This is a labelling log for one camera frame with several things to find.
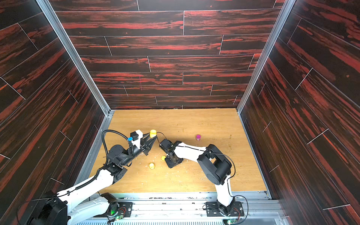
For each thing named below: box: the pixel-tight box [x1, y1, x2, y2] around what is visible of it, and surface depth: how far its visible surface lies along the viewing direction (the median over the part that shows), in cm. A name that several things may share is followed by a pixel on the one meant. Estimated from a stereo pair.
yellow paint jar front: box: [149, 129, 158, 139], surface depth 70 cm
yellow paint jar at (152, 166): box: [149, 162, 156, 170], surface depth 90 cm
